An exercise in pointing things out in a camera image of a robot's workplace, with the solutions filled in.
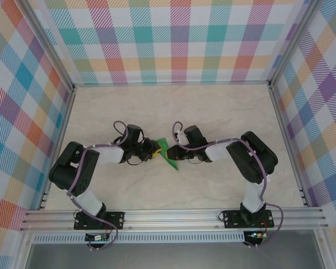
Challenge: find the green paper sheet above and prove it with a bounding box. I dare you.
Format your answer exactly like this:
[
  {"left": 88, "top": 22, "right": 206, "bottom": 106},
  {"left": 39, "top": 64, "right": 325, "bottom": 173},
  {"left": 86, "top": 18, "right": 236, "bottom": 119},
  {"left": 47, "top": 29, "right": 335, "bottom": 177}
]
[{"left": 154, "top": 137, "right": 180, "bottom": 171}]

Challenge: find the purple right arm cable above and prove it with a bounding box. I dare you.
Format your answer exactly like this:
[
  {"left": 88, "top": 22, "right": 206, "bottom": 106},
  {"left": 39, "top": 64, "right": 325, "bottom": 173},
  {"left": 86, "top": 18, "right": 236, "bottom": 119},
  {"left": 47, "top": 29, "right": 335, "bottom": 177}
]
[{"left": 172, "top": 120, "right": 284, "bottom": 249}]

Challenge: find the aluminium side rail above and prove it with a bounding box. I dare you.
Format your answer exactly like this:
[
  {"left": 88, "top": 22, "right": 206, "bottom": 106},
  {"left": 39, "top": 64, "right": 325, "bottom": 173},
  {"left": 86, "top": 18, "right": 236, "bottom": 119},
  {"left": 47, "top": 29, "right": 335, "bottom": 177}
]
[
  {"left": 268, "top": 84, "right": 309, "bottom": 207},
  {"left": 38, "top": 85, "right": 78, "bottom": 211}
]

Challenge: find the black round cable mount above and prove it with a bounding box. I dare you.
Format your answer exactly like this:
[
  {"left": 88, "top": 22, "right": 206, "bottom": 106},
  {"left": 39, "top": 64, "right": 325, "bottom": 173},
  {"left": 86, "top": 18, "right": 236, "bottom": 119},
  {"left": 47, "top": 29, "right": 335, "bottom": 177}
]
[{"left": 86, "top": 241, "right": 107, "bottom": 252}]

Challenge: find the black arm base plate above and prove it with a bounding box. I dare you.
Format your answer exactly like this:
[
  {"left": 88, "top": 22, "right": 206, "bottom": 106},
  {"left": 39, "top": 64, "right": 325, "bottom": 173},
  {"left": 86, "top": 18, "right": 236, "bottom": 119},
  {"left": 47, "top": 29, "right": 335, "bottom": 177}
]
[
  {"left": 73, "top": 211, "right": 126, "bottom": 230},
  {"left": 222, "top": 209, "right": 274, "bottom": 229}
]

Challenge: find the wide aluminium frame rail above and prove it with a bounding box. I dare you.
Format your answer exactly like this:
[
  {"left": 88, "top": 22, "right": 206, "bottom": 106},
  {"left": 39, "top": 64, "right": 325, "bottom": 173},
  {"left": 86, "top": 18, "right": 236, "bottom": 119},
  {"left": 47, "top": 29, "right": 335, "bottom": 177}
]
[{"left": 20, "top": 208, "right": 330, "bottom": 231}]

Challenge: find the aluminium corner post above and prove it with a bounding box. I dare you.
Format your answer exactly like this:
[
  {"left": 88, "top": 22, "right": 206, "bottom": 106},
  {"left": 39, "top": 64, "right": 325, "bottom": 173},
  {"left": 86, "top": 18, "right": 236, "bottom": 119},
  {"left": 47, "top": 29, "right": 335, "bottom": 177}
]
[
  {"left": 21, "top": 0, "right": 76, "bottom": 90},
  {"left": 268, "top": 0, "right": 324, "bottom": 89}
]

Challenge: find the slotted metal cable tray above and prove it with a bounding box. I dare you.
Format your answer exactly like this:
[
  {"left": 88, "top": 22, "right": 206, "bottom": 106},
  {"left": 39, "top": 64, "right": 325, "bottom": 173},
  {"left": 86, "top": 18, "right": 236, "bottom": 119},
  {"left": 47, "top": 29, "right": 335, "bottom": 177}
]
[{"left": 30, "top": 231, "right": 246, "bottom": 244}]

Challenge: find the grey metal panel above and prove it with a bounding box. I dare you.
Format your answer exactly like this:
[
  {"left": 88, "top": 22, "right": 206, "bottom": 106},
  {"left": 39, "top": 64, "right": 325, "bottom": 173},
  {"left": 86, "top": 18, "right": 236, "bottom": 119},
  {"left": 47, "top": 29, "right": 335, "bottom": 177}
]
[{"left": 25, "top": 243, "right": 325, "bottom": 269}]

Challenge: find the thin black cable loop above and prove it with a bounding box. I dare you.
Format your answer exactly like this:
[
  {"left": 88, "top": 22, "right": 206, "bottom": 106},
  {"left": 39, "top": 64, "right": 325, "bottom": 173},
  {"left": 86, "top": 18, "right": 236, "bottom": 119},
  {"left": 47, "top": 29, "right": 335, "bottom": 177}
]
[
  {"left": 127, "top": 155, "right": 146, "bottom": 166},
  {"left": 186, "top": 156, "right": 207, "bottom": 165}
]

